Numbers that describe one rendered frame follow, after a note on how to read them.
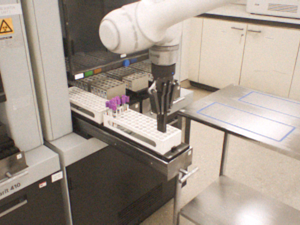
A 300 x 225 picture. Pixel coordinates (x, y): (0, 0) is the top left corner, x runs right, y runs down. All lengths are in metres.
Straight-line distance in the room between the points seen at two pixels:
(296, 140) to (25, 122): 0.95
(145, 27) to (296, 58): 2.61
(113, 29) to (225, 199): 1.21
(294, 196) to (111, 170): 1.32
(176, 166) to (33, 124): 0.54
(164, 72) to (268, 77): 2.50
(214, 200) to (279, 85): 1.89
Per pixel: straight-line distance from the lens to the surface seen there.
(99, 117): 1.23
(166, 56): 0.93
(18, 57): 1.15
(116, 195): 1.57
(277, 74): 3.35
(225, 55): 3.55
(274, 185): 2.40
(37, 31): 1.17
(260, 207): 1.74
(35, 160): 1.22
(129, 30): 0.75
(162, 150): 1.03
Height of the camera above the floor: 1.38
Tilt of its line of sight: 26 degrees down
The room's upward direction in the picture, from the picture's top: straight up
